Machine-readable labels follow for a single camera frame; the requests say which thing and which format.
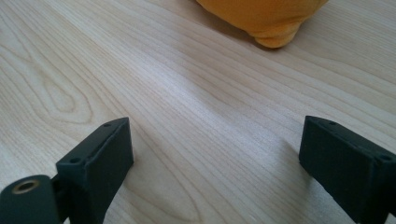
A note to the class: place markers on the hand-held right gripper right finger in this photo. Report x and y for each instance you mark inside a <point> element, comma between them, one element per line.
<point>345,168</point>

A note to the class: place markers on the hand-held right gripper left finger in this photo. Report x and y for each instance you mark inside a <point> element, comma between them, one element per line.
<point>99,168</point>

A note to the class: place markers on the orange plush toy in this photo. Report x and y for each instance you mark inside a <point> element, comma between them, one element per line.
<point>264,15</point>

